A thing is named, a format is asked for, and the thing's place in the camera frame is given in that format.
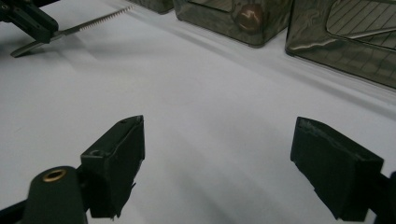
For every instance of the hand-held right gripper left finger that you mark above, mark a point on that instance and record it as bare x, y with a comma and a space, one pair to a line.
115, 165

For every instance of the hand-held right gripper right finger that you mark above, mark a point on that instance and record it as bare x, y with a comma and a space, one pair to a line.
337, 174

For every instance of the metal knife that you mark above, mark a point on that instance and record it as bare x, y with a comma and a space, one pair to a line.
81, 28

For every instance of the clear brown plastic basket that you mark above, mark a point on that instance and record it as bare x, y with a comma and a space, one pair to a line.
155, 4
314, 59
211, 21

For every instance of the brown wooden spoon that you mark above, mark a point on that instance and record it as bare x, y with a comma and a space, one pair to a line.
249, 17

